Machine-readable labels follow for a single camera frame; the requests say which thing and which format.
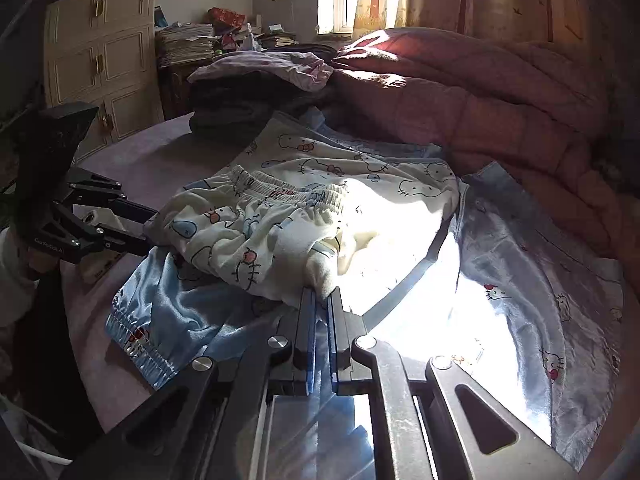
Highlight white Hello Kitty pants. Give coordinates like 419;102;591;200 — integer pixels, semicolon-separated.
148;114;459;313

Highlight pink plaid quilt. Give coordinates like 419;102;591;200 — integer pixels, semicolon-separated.
332;28;639;260

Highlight blue Hello Kitty pajama top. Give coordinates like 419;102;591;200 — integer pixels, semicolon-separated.
105;127;626;467

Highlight stack of books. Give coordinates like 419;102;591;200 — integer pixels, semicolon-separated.
256;24;298;50

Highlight pink cartoon folded garment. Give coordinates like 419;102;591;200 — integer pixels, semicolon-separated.
188;51;334;92

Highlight stack of papers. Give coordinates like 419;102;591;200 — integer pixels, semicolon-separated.
155;23;215;68

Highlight cream drawer cabinet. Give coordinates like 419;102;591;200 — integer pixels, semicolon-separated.
43;0;164;162

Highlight wooden desk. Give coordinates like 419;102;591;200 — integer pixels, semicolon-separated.
156;58;212;120

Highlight red box on desk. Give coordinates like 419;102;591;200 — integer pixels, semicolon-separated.
206;6;246;34

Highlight dark folded clothes stack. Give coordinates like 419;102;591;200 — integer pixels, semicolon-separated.
190;44;337;142

